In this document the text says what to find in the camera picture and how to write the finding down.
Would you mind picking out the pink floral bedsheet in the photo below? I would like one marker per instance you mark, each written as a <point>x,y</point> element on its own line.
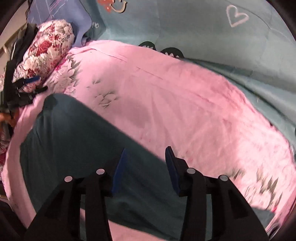
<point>160,101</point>

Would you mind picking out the blue plaid pillow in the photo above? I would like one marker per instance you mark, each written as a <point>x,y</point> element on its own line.
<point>71,11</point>

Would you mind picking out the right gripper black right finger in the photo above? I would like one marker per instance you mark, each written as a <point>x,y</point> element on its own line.
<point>215,208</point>

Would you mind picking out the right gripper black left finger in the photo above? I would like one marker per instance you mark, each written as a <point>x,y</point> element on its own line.
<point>59,217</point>

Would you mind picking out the red floral quilt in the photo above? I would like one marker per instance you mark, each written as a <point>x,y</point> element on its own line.
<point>50,45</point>

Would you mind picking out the teal patterned blanket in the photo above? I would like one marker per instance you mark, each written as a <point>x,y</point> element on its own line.
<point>248,42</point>

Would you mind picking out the black bag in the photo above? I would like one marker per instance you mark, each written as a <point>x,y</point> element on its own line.
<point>24,40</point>

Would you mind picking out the dark green pants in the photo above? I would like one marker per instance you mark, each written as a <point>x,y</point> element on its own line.
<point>69,139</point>

